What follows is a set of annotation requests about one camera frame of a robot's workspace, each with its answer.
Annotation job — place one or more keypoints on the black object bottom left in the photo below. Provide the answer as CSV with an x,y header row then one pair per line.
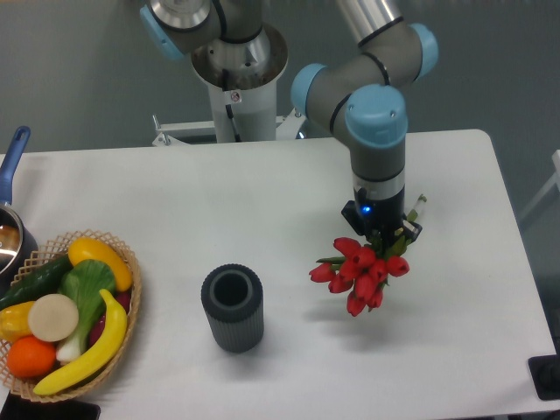
x,y
17,408

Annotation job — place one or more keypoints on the round beige disc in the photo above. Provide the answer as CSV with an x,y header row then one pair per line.
x,y
53,317

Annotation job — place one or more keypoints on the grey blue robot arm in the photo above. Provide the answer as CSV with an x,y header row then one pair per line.
x,y
359,103

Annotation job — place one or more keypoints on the woven wicker basket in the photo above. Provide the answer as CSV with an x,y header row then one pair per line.
x,y
133,285

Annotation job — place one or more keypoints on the black device at edge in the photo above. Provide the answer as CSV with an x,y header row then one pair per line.
x,y
545,376

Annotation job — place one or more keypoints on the yellow banana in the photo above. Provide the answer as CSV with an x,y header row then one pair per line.
x,y
95,358

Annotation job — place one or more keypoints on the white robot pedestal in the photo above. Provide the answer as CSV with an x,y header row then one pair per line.
x,y
241,81

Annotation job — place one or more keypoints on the red tulip bouquet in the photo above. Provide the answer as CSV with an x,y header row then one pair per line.
x,y
363,271

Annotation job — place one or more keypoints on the orange fruit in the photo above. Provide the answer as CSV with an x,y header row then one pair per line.
x,y
30,357

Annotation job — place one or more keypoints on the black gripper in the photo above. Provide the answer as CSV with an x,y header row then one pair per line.
x,y
384,216

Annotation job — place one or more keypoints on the blue handled saucepan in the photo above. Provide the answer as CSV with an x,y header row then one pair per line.
x,y
17,243

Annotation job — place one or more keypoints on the dark green cucumber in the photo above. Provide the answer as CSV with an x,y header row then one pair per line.
x,y
43,280

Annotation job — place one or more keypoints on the yellow bell pepper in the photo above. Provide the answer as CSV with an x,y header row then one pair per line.
x,y
14,321

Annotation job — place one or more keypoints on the green bok choy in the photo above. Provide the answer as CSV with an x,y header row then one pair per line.
x,y
82,285

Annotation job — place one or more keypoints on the dark grey ribbed vase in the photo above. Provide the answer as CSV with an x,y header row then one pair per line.
x,y
232,298

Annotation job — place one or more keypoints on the white frame at right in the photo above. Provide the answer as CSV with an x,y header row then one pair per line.
x,y
544,196

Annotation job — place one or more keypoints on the dark red vegetable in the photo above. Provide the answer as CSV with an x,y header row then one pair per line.
x,y
124,299

